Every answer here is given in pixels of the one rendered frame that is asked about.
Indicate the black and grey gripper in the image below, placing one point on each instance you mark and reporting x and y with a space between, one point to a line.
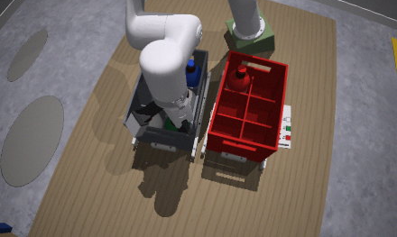
181 118

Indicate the white paper pick list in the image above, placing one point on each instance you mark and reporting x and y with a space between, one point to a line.
285 134

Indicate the green bottle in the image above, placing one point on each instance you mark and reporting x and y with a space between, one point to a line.
169 125

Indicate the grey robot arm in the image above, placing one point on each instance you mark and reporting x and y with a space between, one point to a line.
171 40

